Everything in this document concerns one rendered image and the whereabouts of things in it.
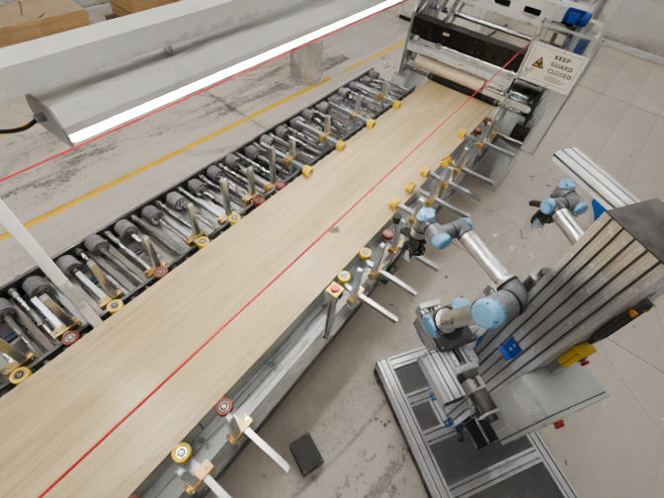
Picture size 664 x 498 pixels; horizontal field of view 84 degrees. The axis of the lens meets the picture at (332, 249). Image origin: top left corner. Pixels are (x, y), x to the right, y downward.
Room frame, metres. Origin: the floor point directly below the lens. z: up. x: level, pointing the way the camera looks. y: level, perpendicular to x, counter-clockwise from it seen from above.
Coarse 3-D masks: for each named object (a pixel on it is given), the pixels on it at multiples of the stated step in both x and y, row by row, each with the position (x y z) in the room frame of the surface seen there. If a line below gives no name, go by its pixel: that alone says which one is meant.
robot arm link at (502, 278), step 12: (456, 228) 1.15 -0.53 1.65; (468, 228) 1.16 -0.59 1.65; (468, 240) 1.10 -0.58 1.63; (480, 240) 1.10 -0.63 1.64; (468, 252) 1.08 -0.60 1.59; (480, 252) 1.04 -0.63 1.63; (480, 264) 1.01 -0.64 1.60; (492, 264) 0.99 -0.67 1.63; (492, 276) 0.95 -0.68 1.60; (504, 276) 0.94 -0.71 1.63; (516, 276) 0.94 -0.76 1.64; (504, 288) 0.89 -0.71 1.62; (516, 288) 0.87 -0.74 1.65; (528, 300) 0.83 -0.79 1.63
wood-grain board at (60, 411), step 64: (384, 128) 3.07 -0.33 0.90; (448, 128) 3.22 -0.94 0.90; (320, 192) 2.08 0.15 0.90; (384, 192) 2.19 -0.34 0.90; (192, 256) 1.32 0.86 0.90; (256, 256) 1.39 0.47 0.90; (320, 256) 1.47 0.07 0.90; (128, 320) 0.84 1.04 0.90; (192, 320) 0.89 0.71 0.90; (256, 320) 0.95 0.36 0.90; (64, 384) 0.47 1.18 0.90; (128, 384) 0.51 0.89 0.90; (192, 384) 0.56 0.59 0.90; (0, 448) 0.18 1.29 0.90; (64, 448) 0.22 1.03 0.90; (128, 448) 0.25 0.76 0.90
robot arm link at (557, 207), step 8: (544, 200) 1.45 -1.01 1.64; (552, 200) 1.44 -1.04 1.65; (560, 200) 1.45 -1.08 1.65; (544, 208) 1.42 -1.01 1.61; (552, 208) 1.40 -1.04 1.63; (560, 208) 1.39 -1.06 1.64; (552, 216) 1.38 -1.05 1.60; (560, 216) 1.35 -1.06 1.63; (568, 216) 1.34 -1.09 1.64; (560, 224) 1.32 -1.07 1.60; (568, 224) 1.30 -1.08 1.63; (576, 224) 1.29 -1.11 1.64; (568, 232) 1.27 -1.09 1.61; (576, 232) 1.25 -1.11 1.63; (584, 232) 1.25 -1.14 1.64; (576, 240) 1.22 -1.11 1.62
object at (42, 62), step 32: (192, 0) 0.95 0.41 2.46; (224, 0) 0.98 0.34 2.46; (256, 0) 1.05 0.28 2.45; (288, 0) 1.16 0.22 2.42; (64, 32) 0.70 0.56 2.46; (96, 32) 0.72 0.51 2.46; (128, 32) 0.75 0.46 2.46; (160, 32) 0.80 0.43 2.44; (192, 32) 0.87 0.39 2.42; (0, 64) 0.56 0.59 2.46; (32, 64) 0.58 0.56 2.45; (64, 64) 0.63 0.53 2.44; (96, 64) 0.67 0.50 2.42; (0, 96) 0.53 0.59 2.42; (32, 256) 0.78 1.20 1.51; (64, 288) 0.79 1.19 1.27; (96, 320) 0.80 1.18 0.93
